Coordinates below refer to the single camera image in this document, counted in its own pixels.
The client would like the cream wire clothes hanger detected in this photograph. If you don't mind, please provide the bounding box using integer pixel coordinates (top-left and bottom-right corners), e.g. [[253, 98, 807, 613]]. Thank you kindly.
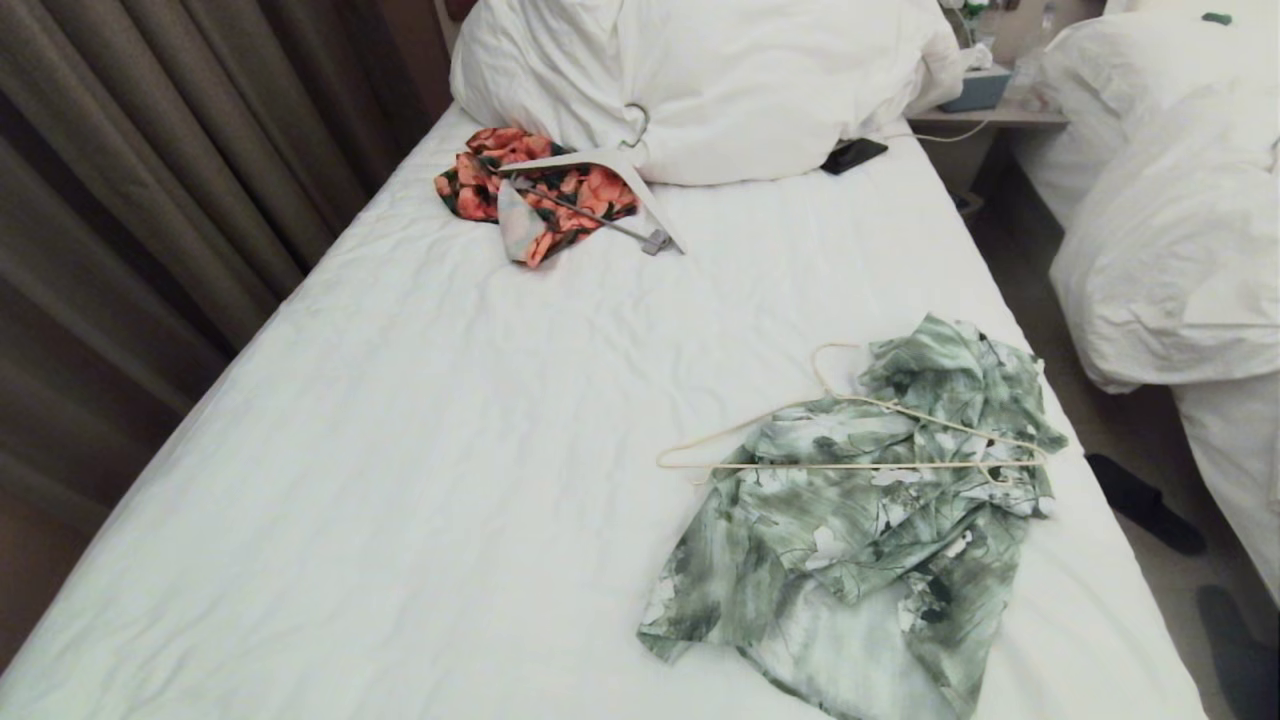
[[656, 342, 1049, 488]]

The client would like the green floral short-sleeve shirt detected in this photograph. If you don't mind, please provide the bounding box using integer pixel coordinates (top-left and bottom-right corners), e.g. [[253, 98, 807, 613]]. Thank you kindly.
[[637, 314, 1069, 720]]

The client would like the white wooden clothes hanger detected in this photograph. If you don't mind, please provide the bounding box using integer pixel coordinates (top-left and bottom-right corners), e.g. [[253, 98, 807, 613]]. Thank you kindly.
[[496, 102, 688, 257]]

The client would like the orange floral garment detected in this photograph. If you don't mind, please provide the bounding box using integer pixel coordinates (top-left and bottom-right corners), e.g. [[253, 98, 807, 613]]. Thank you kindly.
[[433, 126, 642, 270]]

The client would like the white bunched duvet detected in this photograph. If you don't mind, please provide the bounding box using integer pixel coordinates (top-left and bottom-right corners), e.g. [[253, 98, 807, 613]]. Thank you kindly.
[[1012, 0, 1280, 396], [448, 0, 967, 188]]

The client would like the black smartphone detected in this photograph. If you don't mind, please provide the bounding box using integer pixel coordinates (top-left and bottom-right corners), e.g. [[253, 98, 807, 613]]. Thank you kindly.
[[820, 138, 890, 177]]

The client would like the brown wooden headboard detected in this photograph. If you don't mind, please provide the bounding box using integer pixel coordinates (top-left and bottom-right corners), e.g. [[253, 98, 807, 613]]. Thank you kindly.
[[432, 0, 483, 53]]

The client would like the wooden nightstand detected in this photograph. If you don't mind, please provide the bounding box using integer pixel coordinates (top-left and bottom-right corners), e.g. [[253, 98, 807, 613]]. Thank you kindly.
[[905, 104, 1070, 201]]

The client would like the blue tissue box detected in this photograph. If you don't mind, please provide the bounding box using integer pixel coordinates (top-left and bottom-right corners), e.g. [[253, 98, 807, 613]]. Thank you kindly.
[[938, 42, 1014, 114]]

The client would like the black slipper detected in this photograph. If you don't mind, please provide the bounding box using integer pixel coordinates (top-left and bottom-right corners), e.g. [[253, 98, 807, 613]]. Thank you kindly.
[[1086, 453, 1209, 558]]

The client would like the brown pleated curtain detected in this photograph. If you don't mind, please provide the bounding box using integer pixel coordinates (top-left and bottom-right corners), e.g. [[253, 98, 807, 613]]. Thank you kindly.
[[0, 0, 453, 671]]

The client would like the white charging cable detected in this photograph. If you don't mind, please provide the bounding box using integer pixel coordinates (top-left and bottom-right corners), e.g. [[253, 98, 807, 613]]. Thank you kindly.
[[868, 118, 993, 146]]

